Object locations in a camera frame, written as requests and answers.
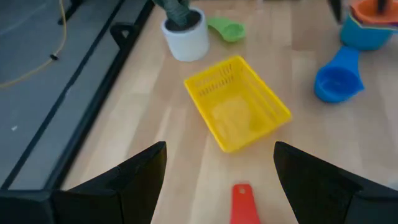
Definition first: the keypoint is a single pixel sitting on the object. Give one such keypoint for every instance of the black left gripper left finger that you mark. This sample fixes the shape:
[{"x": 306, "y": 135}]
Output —
[{"x": 130, "y": 193}]

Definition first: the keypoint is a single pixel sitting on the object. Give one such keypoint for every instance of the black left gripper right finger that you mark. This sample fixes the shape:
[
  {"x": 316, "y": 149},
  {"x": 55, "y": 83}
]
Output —
[{"x": 326, "y": 193}]

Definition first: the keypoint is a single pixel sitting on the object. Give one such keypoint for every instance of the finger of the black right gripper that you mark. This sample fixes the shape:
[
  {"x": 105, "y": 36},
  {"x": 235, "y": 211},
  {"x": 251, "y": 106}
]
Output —
[
  {"x": 383, "y": 4},
  {"x": 335, "y": 9}
]

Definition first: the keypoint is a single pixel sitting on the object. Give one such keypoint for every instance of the orange measuring cup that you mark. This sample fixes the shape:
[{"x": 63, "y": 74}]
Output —
[{"x": 370, "y": 12}]

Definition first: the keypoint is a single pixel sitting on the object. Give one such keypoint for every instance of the teal measuring cup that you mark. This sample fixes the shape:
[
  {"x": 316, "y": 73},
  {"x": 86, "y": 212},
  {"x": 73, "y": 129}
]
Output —
[{"x": 363, "y": 39}]

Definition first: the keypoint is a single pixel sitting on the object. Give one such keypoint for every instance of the blue measuring cup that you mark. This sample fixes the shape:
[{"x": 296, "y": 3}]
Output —
[{"x": 337, "y": 84}]

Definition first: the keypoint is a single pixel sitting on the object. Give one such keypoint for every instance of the red measuring cup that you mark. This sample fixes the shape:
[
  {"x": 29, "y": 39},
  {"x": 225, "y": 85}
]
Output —
[{"x": 244, "y": 205}]

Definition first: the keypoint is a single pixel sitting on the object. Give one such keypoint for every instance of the green measuring cup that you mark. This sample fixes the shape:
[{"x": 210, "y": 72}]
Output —
[{"x": 231, "y": 31}]

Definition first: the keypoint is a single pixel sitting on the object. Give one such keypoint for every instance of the yellow plastic basket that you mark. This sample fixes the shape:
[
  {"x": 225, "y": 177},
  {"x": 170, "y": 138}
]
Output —
[{"x": 236, "y": 109}]

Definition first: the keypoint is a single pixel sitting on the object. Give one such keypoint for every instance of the snake plant white pot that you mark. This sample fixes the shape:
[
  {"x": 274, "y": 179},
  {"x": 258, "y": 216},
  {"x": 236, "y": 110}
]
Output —
[{"x": 188, "y": 40}]

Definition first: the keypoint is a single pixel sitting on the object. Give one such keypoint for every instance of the black aluminium table frame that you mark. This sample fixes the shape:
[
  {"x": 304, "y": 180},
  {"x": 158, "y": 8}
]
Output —
[{"x": 101, "y": 93}]

